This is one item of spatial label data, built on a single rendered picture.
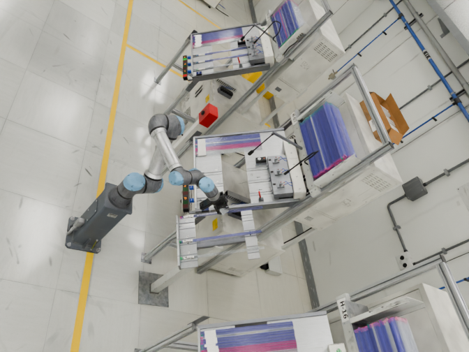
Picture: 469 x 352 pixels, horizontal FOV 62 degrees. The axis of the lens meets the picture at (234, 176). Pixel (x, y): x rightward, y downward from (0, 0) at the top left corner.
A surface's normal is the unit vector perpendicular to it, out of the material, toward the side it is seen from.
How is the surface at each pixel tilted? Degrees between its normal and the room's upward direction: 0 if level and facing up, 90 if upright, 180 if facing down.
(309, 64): 90
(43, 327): 0
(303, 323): 44
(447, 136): 90
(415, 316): 90
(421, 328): 90
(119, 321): 0
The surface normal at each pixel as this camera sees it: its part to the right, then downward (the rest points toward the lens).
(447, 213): -0.77, -0.34
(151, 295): 0.63, -0.52
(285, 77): 0.08, 0.78
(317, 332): -0.09, -0.61
